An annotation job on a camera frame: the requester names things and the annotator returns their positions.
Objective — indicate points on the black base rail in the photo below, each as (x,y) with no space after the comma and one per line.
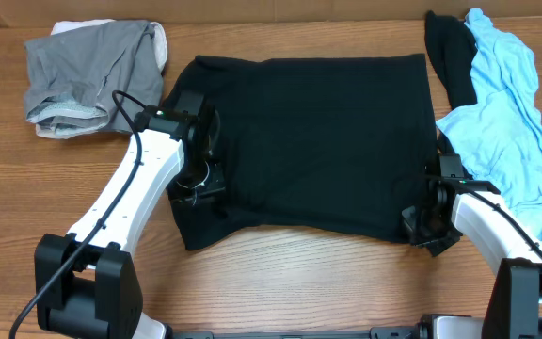
(373,333)

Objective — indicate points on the black t-shirt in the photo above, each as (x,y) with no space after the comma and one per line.
(339,144)

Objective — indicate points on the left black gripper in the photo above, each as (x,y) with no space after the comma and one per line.
(180,194)

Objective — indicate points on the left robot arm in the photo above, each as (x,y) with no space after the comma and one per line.
(86,281)

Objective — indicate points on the white garment under grey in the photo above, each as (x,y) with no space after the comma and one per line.
(159,42)

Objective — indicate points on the light blue t-shirt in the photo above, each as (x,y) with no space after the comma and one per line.
(500,137)

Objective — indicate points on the folded grey shirt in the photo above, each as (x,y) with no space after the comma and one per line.
(89,79)

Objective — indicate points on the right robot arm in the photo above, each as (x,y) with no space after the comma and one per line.
(456,206)

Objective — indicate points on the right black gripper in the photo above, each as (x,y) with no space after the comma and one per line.
(409,220)

